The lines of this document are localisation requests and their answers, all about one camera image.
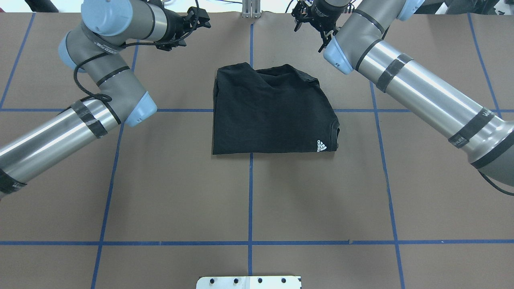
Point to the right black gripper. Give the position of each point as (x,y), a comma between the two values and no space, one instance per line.
(326,9)

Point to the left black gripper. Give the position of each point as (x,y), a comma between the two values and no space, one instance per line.
(175,20)

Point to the black printed t-shirt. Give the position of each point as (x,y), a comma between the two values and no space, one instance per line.
(271,110)

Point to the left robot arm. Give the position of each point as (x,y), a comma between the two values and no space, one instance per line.
(113,95)

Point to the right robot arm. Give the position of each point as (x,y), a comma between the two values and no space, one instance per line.
(359,45)

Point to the aluminium frame post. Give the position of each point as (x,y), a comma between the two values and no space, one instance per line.
(251,9)

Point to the white central pedestal column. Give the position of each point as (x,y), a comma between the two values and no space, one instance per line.
(250,282)

